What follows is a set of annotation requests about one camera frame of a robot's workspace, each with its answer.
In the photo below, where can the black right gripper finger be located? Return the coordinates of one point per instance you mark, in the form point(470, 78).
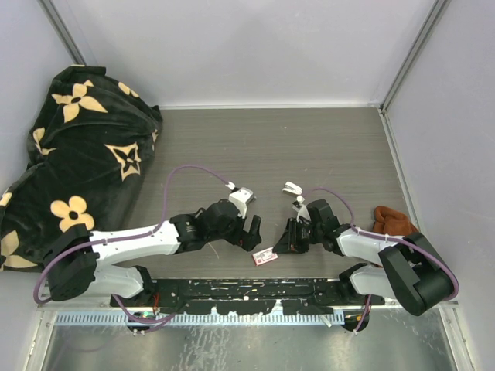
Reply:
point(286, 245)
point(292, 230)

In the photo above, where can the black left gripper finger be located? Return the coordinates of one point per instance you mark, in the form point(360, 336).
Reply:
point(255, 225)
point(249, 240)

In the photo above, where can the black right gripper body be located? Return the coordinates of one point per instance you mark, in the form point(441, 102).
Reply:
point(307, 234)

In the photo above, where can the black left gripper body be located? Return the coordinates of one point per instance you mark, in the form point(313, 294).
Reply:
point(230, 234)

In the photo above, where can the red white staple box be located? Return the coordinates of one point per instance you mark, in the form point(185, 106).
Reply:
point(264, 256)

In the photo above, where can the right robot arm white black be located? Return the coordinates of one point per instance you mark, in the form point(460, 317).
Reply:
point(407, 269)

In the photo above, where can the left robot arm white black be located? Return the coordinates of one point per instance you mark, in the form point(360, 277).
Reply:
point(80, 261)

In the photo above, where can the white staple remover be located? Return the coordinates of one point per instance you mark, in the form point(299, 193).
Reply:
point(292, 189)

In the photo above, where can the brown cloth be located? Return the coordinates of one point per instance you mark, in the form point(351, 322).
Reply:
point(392, 222)

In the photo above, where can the black floral blanket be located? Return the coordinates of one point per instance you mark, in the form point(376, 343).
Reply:
point(89, 150)

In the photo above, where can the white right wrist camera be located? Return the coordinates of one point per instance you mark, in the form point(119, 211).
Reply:
point(302, 213)

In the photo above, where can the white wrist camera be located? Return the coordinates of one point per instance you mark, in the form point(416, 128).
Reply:
point(302, 213)
point(241, 198)

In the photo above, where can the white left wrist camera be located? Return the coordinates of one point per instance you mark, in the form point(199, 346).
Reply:
point(241, 198)

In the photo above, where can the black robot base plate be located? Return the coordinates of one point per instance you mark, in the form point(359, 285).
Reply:
point(304, 296)

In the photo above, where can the white slotted cable duct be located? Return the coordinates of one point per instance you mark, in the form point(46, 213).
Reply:
point(113, 318)

